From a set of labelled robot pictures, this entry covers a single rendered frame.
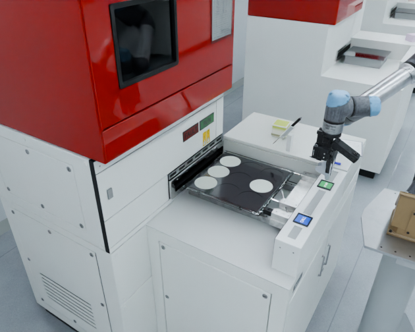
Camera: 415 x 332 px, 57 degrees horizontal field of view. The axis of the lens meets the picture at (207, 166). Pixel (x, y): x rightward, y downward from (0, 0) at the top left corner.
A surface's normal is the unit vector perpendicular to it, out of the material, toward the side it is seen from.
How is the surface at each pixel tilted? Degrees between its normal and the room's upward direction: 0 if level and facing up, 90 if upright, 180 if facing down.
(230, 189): 0
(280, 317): 90
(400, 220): 90
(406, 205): 90
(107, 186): 90
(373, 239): 0
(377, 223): 0
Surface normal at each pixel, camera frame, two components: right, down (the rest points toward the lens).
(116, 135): 0.84, 0.28
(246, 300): -0.54, 0.44
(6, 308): 0.00, -0.85
